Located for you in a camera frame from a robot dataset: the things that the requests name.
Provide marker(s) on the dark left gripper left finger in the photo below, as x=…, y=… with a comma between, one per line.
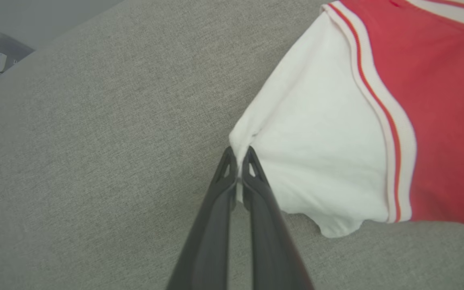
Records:
x=208, y=237

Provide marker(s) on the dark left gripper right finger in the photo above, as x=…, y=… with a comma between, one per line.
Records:
x=272, y=233

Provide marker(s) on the red and white jersey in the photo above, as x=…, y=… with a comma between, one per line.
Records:
x=377, y=121

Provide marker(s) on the grey fabric sofa cushion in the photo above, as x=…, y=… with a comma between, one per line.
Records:
x=95, y=161

